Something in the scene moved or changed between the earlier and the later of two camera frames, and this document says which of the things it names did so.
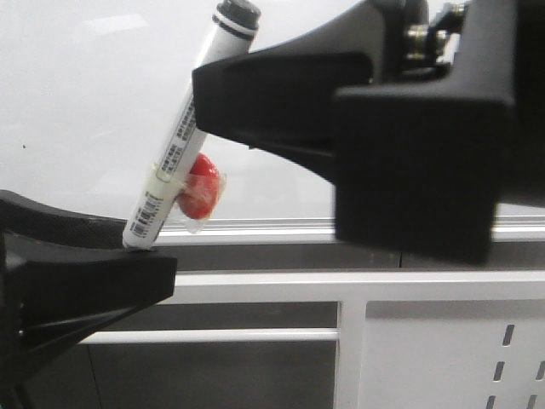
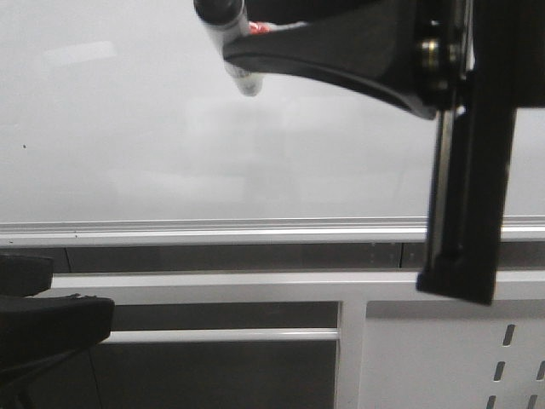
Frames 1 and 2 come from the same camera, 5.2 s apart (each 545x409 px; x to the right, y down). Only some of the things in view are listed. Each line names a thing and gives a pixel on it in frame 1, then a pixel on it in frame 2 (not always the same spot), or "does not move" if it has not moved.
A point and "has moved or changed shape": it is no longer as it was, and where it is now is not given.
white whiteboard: (89, 91) does not move
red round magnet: (202, 194) → (259, 28)
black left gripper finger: (22, 216) → (25, 276)
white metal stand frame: (404, 340) does not move
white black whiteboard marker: (232, 36) has moved or changed shape
